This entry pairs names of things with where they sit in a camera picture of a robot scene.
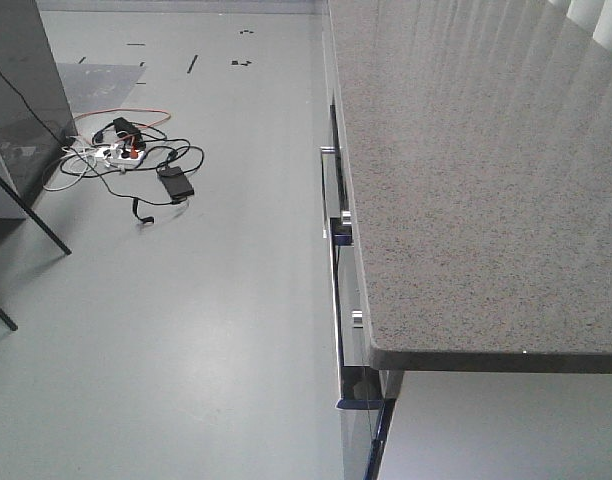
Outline black power adapter brick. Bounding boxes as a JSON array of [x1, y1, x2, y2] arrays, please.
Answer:
[[157, 166, 195, 201]]

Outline grey kitchen counter cabinets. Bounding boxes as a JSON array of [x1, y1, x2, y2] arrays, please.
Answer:
[[327, 1, 612, 374]]

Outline white power strip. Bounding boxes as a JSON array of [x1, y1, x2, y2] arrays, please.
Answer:
[[94, 143, 145, 168]]

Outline dark grey kitchen island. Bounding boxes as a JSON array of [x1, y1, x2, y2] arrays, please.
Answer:
[[0, 0, 75, 205]]

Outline black chair leg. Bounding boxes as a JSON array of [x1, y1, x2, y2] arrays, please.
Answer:
[[0, 176, 72, 331]]

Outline white curtain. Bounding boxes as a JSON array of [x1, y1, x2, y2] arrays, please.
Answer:
[[549, 0, 612, 55]]

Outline black cable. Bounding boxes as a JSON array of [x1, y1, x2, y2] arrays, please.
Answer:
[[0, 55, 206, 226]]

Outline orange cable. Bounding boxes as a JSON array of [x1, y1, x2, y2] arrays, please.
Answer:
[[73, 107, 173, 132]]

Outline white cable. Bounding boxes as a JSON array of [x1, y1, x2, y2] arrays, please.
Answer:
[[42, 144, 103, 192]]

